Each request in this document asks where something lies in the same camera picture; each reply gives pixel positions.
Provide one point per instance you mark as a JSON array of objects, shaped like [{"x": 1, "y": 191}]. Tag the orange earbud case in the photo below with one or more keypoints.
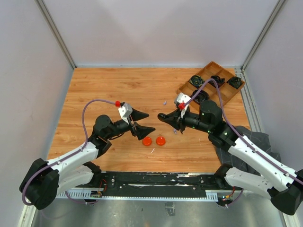
[
  {"x": 147, "y": 141},
  {"x": 160, "y": 141}
]

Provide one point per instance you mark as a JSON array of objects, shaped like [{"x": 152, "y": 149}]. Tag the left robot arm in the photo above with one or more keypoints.
[{"x": 47, "y": 179}]

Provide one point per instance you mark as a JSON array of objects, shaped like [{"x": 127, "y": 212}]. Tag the rolled dark belt right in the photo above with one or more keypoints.
[{"x": 235, "y": 82}]

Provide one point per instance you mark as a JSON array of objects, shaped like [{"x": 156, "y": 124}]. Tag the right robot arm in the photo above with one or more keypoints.
[{"x": 282, "y": 185}]

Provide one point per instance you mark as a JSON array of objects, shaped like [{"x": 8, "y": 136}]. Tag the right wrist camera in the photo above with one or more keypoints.
[{"x": 182, "y": 101}]

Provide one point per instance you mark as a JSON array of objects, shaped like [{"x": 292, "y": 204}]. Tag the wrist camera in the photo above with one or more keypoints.
[
  {"x": 125, "y": 111},
  {"x": 182, "y": 101}
]

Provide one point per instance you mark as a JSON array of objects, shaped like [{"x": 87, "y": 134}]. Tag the black earbud case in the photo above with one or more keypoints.
[{"x": 162, "y": 116}]

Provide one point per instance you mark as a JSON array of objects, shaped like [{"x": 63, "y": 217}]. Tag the grey checked cloth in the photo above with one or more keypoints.
[{"x": 260, "y": 139}]

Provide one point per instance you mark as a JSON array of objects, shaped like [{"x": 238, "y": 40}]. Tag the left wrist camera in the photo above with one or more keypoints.
[{"x": 125, "y": 111}]

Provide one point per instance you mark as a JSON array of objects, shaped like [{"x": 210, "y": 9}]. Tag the rolled dark belt top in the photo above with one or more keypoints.
[{"x": 220, "y": 81}]

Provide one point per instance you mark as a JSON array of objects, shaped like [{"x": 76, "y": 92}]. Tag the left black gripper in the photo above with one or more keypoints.
[{"x": 141, "y": 131}]

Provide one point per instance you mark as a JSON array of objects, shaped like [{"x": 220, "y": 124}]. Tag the rolled green patterned belt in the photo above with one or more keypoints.
[{"x": 196, "y": 81}]

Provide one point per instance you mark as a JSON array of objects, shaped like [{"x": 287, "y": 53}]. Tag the rolled dark belt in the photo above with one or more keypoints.
[
  {"x": 235, "y": 82},
  {"x": 220, "y": 81},
  {"x": 202, "y": 96}
]

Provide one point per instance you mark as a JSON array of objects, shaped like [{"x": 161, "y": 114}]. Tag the rolled dark belt lower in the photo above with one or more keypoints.
[{"x": 202, "y": 96}]

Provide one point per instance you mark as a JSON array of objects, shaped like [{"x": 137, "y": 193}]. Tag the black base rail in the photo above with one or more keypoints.
[{"x": 153, "y": 185}]

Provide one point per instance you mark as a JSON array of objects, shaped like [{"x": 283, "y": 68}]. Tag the wooden divided tray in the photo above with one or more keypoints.
[{"x": 229, "y": 85}]

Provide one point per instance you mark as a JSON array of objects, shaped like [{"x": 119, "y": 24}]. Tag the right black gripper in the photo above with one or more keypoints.
[{"x": 178, "y": 122}]

